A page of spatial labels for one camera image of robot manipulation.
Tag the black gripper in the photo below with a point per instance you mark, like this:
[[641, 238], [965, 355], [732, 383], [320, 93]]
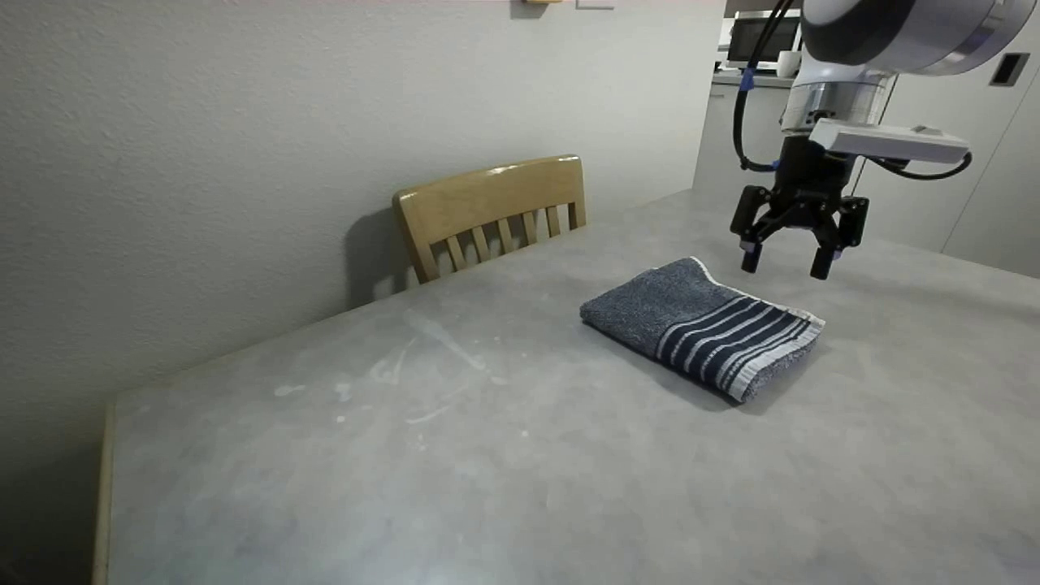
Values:
[[802, 190]]

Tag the white low counter cabinet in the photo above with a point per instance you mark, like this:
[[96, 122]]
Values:
[[715, 142]]

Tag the wooden slat-back chair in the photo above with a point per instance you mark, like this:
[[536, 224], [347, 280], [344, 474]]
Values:
[[489, 199]]

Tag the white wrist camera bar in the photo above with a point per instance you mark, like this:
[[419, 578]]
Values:
[[889, 142]]

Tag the blue striped cloth towel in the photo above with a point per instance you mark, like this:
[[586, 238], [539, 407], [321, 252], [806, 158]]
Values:
[[669, 308]]

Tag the tall white cabinet doors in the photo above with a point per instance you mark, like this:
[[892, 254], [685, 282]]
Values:
[[976, 196]]

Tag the dark screen appliance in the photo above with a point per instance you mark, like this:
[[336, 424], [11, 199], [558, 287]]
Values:
[[765, 39]]

